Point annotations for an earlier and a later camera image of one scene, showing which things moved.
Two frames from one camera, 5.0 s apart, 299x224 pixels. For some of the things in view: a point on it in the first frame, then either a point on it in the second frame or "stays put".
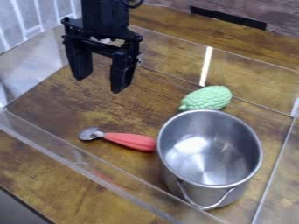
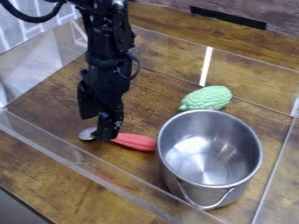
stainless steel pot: (210, 151) stays put
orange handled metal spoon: (135, 142) stays put
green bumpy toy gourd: (210, 98) stays put
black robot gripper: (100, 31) -> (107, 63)
